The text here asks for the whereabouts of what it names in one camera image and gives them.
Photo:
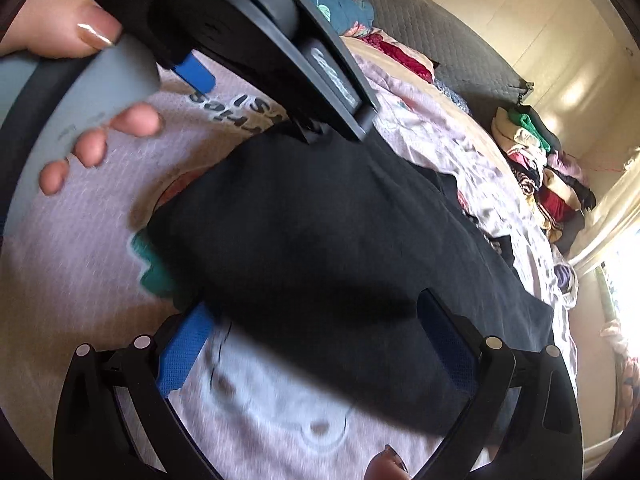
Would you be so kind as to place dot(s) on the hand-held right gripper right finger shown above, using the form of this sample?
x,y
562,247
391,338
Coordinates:
x,y
447,345

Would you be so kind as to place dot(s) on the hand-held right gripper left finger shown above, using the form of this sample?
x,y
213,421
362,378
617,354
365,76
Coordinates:
x,y
182,352

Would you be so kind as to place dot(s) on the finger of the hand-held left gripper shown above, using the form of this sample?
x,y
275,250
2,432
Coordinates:
x,y
314,133

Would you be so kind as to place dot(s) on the black shirt with orange patches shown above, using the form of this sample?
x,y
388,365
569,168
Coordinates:
x,y
325,240

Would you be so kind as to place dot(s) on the clothes heap on windowsill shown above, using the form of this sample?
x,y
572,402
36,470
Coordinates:
x,y
622,360

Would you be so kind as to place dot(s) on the pile of folded clothes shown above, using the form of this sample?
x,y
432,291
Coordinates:
x,y
540,180

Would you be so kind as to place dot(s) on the person's right hand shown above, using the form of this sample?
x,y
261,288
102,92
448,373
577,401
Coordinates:
x,y
387,465

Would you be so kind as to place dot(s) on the person's left hand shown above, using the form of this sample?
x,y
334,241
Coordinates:
x,y
55,20

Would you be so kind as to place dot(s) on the blue floral quilt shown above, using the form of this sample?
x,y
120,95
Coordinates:
x,y
340,5

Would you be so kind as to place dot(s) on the red and pink folded cloth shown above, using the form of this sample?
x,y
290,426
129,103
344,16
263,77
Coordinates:
x,y
400,55

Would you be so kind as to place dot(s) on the pink strawberry printed blanket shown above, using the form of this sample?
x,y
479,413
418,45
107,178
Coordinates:
x,y
100,270

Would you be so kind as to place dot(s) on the beige quilted bed cover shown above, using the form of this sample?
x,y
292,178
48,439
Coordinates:
x,y
450,105

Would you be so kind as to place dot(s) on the grey quilted headboard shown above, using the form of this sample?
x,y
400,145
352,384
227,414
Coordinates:
x,y
440,25

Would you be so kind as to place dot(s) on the cream curtain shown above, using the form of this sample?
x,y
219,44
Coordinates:
x,y
610,220

